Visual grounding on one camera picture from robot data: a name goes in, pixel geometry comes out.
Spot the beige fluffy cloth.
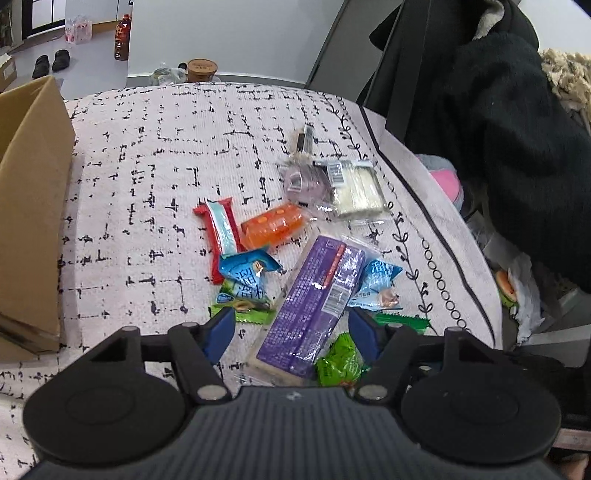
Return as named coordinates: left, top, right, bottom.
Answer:
left=540, top=48, right=591, bottom=116

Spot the black coat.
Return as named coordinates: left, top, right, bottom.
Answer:
left=369, top=0, right=591, bottom=296

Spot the white black-patterned blanket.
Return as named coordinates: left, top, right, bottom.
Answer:
left=0, top=83, right=504, bottom=480

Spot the black flat panel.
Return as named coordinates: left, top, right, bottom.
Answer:
left=355, top=0, right=416, bottom=134

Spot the clear glass jar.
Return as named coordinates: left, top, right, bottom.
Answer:
left=150, top=65, right=188, bottom=86

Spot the pink grey plush toy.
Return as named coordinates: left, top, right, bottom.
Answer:
left=416, top=153, right=465, bottom=208

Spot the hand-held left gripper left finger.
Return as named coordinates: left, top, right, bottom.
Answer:
left=69, top=307, right=236, bottom=406

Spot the blue snack packet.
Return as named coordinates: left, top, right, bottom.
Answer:
left=346, top=258, right=403, bottom=309
left=217, top=248, right=283, bottom=305

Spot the pale pink snack packet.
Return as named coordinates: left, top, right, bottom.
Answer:
left=279, top=154, right=338, bottom=213

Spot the purple biscuit pack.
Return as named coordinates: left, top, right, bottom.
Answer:
left=238, top=234, right=368, bottom=386

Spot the orange snack packet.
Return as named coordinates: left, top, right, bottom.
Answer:
left=240, top=202, right=308, bottom=252

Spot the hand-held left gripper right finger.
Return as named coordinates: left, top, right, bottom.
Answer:
left=348, top=307, right=509, bottom=402

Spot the clear packet of white bars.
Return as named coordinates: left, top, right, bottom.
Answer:
left=314, top=157, right=389, bottom=220

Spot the green candy packet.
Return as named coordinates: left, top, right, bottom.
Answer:
left=315, top=332, right=368, bottom=387

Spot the brown drink bottle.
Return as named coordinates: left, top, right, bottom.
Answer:
left=114, top=14, right=132, bottom=61

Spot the small open cardboard box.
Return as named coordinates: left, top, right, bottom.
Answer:
left=0, top=53, right=19, bottom=93

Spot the green stick snack packet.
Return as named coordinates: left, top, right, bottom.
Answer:
left=372, top=311, right=430, bottom=334

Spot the brown cardboard box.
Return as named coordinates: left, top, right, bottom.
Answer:
left=0, top=75, right=77, bottom=365

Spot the pink wrapped bottle pack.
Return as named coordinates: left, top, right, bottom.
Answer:
left=65, top=15, right=93, bottom=45

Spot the burger print toy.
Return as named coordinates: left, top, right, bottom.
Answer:
left=494, top=268, right=518, bottom=308

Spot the red snack bar packet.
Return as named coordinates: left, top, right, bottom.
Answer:
left=193, top=197, right=245, bottom=284

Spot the small dark stick packet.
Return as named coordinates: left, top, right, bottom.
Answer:
left=292, top=124, right=315, bottom=155

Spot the white crumpled plastic bag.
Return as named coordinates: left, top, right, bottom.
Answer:
left=508, top=254, right=550, bottom=344

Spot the brown instant noodle cup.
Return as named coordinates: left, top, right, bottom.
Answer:
left=187, top=58, right=218, bottom=84

